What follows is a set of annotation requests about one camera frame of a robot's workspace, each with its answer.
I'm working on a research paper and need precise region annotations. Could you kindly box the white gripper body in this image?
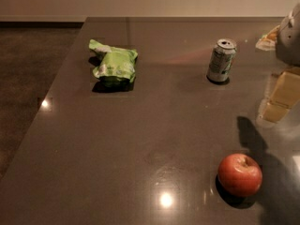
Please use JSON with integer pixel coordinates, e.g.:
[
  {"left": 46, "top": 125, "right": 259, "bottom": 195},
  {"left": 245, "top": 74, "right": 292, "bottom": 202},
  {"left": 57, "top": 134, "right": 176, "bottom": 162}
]
[{"left": 276, "top": 3, "right": 300, "bottom": 66}]

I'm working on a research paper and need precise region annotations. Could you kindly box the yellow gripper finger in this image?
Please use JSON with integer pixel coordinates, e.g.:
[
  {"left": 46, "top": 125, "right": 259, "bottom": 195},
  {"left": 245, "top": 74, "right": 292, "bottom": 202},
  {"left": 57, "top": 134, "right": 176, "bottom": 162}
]
[
  {"left": 261, "top": 67, "right": 300, "bottom": 123},
  {"left": 255, "top": 25, "right": 280, "bottom": 51}
]

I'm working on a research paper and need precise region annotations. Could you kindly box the silver green 7up can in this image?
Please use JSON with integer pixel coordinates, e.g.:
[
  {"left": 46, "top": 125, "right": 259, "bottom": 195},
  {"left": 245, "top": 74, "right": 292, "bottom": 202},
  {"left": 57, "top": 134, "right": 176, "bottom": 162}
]
[{"left": 206, "top": 38, "right": 237, "bottom": 83}]

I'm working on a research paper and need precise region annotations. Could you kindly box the red apple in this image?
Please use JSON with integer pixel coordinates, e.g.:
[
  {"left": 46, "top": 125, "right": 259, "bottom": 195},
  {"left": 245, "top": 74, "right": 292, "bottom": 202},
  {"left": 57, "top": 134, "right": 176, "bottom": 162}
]
[{"left": 217, "top": 154, "right": 263, "bottom": 197}]

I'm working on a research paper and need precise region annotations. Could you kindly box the green snack bag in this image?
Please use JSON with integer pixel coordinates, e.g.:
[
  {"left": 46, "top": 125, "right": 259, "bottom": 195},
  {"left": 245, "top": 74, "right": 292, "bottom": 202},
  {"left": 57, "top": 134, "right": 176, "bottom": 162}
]
[{"left": 89, "top": 39, "right": 138, "bottom": 86}]

